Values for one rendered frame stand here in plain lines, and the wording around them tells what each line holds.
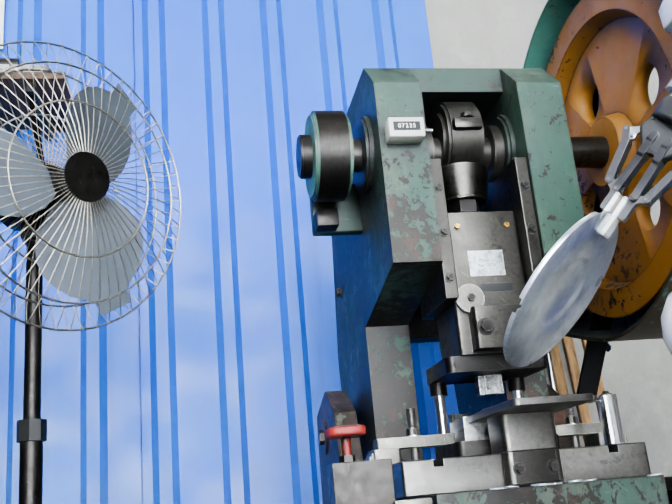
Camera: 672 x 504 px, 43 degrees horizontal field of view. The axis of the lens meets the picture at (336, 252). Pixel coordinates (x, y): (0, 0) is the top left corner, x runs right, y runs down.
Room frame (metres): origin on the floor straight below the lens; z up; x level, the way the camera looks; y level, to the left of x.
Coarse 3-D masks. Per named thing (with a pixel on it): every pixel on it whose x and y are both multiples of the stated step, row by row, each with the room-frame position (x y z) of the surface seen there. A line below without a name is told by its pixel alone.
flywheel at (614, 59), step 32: (608, 0) 1.59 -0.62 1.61; (640, 0) 1.49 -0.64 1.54; (576, 32) 1.74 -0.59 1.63; (608, 32) 1.68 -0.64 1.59; (640, 32) 1.57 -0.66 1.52; (576, 64) 1.84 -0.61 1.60; (608, 64) 1.70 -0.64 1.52; (640, 64) 1.59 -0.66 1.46; (576, 96) 1.87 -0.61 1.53; (608, 96) 1.73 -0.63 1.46; (640, 96) 1.63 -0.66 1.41; (576, 128) 1.89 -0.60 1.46; (608, 128) 1.69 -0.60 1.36; (608, 160) 1.71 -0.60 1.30; (608, 192) 1.81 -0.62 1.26; (640, 224) 1.71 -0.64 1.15; (640, 256) 1.73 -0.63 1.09; (608, 288) 1.82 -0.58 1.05; (640, 288) 1.69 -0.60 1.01
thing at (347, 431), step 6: (336, 426) 1.35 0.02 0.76; (342, 426) 1.35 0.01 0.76; (348, 426) 1.35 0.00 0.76; (354, 426) 1.36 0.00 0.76; (360, 426) 1.36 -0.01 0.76; (330, 432) 1.36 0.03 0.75; (336, 432) 1.35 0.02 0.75; (342, 432) 1.35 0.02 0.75; (348, 432) 1.35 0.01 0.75; (354, 432) 1.36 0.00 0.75; (360, 432) 1.36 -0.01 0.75; (330, 438) 1.39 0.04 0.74; (336, 438) 1.40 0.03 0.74; (342, 438) 1.38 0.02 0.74; (348, 438) 1.38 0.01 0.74; (342, 444) 1.38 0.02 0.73; (348, 444) 1.38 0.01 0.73; (342, 450) 1.38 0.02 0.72; (348, 450) 1.38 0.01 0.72
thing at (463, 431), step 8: (456, 424) 1.65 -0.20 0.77; (464, 424) 1.61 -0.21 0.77; (472, 424) 1.61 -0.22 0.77; (480, 424) 1.62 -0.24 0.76; (456, 432) 1.66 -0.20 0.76; (464, 432) 1.61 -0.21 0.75; (472, 432) 1.61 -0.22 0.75; (480, 432) 1.62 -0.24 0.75; (488, 432) 1.62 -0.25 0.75; (456, 440) 1.67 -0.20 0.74; (464, 440) 1.62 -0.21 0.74; (472, 440) 1.61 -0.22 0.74
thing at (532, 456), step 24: (504, 408) 1.41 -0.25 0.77; (528, 408) 1.43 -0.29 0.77; (552, 408) 1.47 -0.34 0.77; (504, 432) 1.49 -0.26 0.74; (528, 432) 1.50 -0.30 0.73; (552, 432) 1.50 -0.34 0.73; (504, 456) 1.50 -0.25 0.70; (528, 456) 1.50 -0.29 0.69; (552, 456) 1.50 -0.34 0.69; (528, 480) 1.49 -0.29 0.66; (552, 480) 1.50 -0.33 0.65
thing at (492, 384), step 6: (474, 378) 1.67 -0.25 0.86; (480, 378) 1.65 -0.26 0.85; (486, 378) 1.65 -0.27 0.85; (492, 378) 1.65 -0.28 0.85; (498, 378) 1.65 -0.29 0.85; (480, 384) 1.65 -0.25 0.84; (486, 384) 1.65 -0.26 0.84; (492, 384) 1.65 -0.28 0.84; (498, 384) 1.65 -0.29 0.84; (480, 390) 1.65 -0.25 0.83; (486, 390) 1.65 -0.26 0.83; (492, 390) 1.65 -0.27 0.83; (498, 390) 1.65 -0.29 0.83; (480, 396) 1.67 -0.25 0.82
